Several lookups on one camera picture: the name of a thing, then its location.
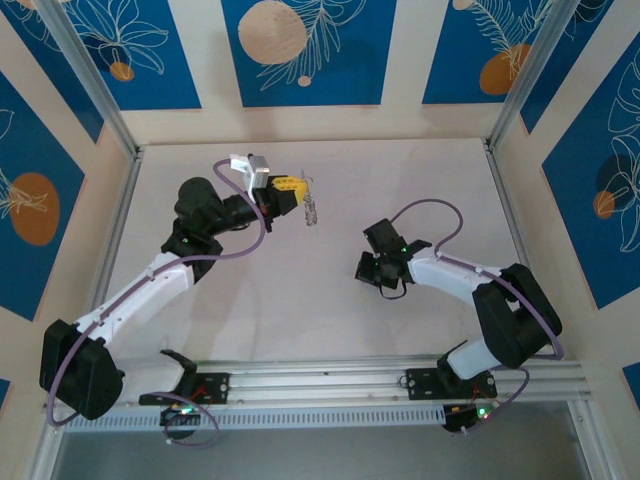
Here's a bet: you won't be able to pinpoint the aluminium side rail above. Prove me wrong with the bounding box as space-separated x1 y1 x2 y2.
72 144 146 372
482 139 559 359

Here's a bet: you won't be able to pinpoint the aluminium upright post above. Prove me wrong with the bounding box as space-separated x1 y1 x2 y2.
37 0 140 157
491 0 587 151

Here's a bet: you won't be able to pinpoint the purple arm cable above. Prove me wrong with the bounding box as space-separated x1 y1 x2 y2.
45 158 266 449
391 199 565 436

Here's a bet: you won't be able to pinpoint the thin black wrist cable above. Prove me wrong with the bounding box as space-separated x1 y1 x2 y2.
378 278 410 302

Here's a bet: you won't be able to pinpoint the controller board with green light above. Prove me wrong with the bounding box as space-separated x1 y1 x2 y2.
159 405 201 427
443 403 499 435

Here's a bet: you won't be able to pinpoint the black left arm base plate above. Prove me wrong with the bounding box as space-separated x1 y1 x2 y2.
138 372 231 406

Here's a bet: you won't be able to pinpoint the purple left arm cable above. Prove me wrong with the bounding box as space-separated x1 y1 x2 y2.
45 158 266 449

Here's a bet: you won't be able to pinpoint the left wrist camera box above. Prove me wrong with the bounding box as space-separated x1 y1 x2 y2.
228 153 272 194

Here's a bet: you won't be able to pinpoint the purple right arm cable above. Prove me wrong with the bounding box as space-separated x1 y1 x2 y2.
391 199 565 436

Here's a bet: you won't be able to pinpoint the aluminium cross rail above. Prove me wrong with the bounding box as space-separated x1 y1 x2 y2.
42 353 599 415

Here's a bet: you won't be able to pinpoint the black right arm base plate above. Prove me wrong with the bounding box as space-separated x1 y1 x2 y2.
405 367 499 401

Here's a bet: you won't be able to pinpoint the blue panel white flower lines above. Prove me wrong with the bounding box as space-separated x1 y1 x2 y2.
519 0 615 135

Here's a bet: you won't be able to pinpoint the blue panel small orange fruit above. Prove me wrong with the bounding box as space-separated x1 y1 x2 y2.
63 0 203 112

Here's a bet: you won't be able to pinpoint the slotted grey cable duct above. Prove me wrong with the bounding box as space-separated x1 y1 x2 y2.
62 403 446 434

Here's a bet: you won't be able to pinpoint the blue panel beige circle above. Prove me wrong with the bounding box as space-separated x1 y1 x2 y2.
221 0 398 108

